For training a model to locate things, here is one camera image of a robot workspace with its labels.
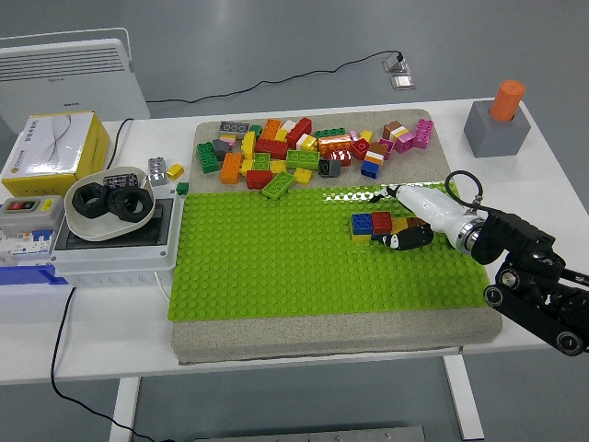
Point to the blue square brick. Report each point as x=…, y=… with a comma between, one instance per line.
x=362, y=222

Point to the grey block holder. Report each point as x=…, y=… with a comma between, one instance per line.
x=494, y=136

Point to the green studded baseplate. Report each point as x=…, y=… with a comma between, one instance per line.
x=276, y=258

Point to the yellow glossy brick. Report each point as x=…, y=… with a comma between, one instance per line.
x=175, y=171

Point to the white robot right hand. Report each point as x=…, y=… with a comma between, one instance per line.
x=428, y=205

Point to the white table leg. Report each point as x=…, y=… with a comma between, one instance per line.
x=124, y=410
x=462, y=391

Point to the black large hex nut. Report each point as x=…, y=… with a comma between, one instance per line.
x=140, y=205
x=79, y=202

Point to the red square brick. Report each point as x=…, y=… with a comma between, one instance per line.
x=382, y=222

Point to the red long brick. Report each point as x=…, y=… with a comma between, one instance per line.
x=271, y=148
x=299, y=131

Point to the orange cylinder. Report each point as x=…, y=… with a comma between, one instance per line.
x=506, y=100

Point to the small green brick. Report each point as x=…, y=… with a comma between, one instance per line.
x=182, y=188
x=256, y=131

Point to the dark green long brick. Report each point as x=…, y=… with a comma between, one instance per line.
x=207, y=157

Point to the metal floor socket box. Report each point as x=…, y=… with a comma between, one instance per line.
x=399, y=73

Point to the yellow brick under blue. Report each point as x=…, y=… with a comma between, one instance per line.
x=360, y=237

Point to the grey three-circle flat brick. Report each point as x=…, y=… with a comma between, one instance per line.
x=234, y=128

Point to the white blue circuit breaker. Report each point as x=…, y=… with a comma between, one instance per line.
x=25, y=246

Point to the white and yellow brick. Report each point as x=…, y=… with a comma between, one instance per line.
x=307, y=142

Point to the pink yellow white small brick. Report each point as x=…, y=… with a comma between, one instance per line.
x=227, y=139

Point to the white thin brick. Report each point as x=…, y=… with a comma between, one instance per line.
x=373, y=158

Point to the yellow and white carton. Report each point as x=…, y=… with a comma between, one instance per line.
x=53, y=152

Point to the dark grey circle brick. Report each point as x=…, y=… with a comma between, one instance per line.
x=329, y=168

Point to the light grey studded brick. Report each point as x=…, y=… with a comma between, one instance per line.
x=157, y=171

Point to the grey push-button switch box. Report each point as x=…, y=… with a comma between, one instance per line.
x=30, y=216

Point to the black ribbed small component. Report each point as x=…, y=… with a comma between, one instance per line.
x=120, y=179

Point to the blue plastic rail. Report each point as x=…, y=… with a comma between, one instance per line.
x=27, y=275

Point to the magenta long brick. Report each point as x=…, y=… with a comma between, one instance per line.
x=423, y=133

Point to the orange glossy long brick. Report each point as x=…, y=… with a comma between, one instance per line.
x=335, y=143

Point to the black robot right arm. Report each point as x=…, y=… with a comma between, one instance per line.
x=520, y=248

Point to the yellow long brick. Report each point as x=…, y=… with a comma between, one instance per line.
x=248, y=143

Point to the yellow square brick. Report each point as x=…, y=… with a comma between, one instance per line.
x=398, y=223

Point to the red brick with white marks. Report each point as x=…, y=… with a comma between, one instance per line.
x=340, y=157

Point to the lime green three-circle brick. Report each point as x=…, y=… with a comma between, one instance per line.
x=302, y=159
x=278, y=185

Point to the grey-brown mat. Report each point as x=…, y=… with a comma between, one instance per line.
x=322, y=338

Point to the white panel heater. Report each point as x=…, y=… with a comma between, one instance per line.
x=64, y=78

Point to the white electrical enclosure box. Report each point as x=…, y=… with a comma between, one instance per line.
x=115, y=264

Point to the red circle brick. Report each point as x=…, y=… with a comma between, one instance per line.
x=360, y=148

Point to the white bowl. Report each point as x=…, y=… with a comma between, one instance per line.
x=110, y=230

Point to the dark green flat brick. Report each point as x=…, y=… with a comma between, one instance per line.
x=329, y=133

